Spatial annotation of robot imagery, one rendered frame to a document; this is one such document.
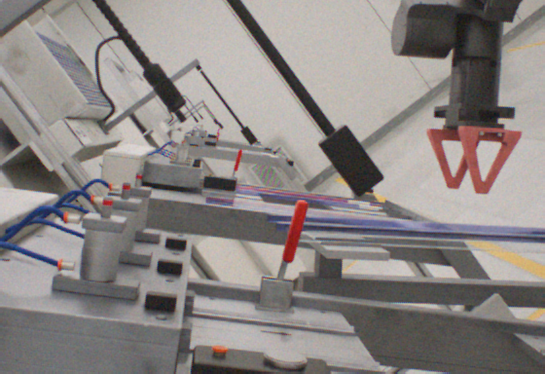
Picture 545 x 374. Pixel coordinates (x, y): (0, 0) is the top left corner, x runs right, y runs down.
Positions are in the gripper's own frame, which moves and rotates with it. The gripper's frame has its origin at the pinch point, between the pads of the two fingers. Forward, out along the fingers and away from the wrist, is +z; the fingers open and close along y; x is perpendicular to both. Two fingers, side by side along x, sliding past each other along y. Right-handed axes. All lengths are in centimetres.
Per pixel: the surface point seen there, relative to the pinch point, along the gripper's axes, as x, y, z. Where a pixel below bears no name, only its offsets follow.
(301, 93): -26.1, 39.6, -6.5
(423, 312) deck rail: -8.4, 13.3, 12.8
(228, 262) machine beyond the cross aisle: -1, -420, 74
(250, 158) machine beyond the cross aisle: 9, -418, 6
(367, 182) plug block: -21.4, 39.9, -1.0
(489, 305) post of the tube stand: 7.2, -8.1, 15.9
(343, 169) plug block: -23.0, 39.9, -1.7
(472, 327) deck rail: -3.2, 13.4, 14.1
